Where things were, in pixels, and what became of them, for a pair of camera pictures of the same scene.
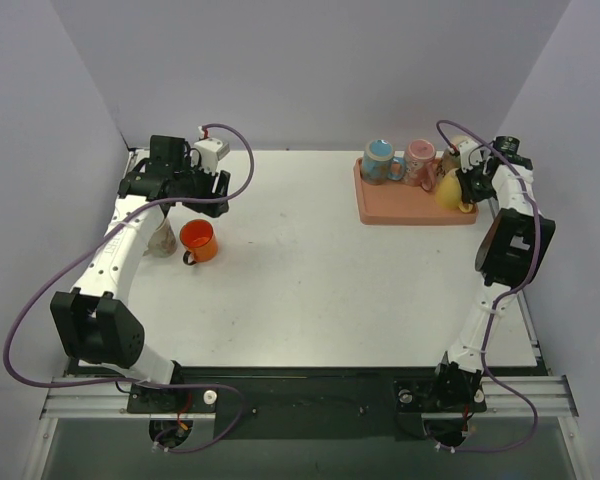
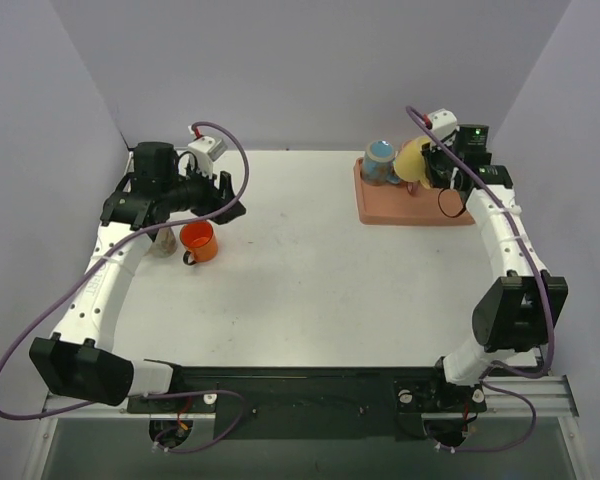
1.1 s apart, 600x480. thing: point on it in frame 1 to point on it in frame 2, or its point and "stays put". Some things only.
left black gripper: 215,193 stays put
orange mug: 198,236 stays put
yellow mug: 449,192 to 410,162
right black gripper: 471,183 to 434,167
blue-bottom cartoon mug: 376,163 stays put
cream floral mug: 163,241 stays put
